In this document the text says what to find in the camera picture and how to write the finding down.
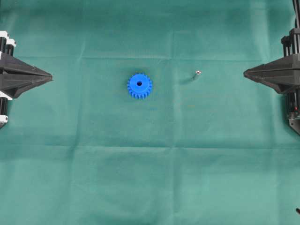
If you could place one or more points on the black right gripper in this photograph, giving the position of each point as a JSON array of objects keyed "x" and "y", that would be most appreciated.
[{"x": 290, "y": 63}]

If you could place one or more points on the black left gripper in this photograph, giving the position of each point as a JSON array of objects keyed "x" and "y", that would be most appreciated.
[{"x": 13, "y": 89}]

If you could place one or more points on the blue plastic spur gear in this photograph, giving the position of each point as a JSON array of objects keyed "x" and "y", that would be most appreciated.
[{"x": 139, "y": 86}]

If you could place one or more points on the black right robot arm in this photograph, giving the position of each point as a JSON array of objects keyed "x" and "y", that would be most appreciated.
[{"x": 283, "y": 75}]

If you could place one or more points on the green table cloth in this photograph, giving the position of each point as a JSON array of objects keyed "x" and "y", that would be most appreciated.
[{"x": 79, "y": 150}]

